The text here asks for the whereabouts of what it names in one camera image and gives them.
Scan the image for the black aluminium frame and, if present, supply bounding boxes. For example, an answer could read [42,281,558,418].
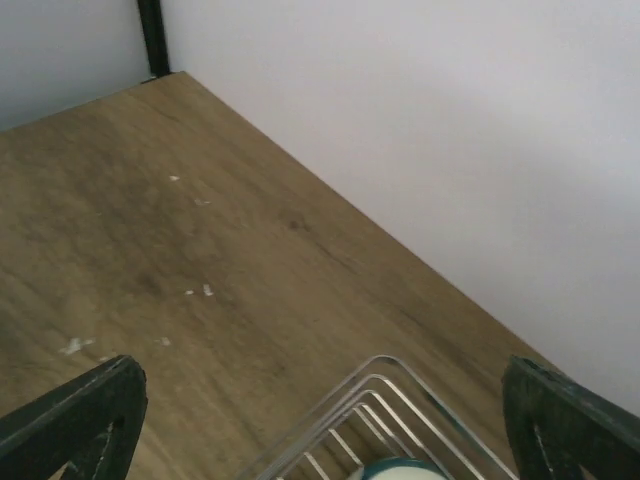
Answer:
[136,0,171,79]

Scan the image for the white bowl with blue rim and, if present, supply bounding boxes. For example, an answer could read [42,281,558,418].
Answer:
[348,457,446,480]

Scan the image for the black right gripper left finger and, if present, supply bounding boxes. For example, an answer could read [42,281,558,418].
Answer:
[1,355,148,479]

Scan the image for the wire dish rack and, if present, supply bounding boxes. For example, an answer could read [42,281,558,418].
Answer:
[238,355,518,479]

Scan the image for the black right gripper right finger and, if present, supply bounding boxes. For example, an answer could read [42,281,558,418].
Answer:
[502,356,639,479]

